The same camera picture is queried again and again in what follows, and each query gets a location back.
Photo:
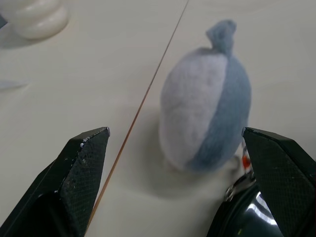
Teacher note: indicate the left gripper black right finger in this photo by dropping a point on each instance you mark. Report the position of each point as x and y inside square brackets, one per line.
[284, 177]

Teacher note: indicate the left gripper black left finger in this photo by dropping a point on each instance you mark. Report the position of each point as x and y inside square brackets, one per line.
[74, 187]

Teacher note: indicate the white ribbed plant pot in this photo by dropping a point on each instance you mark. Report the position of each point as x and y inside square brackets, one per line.
[42, 22]

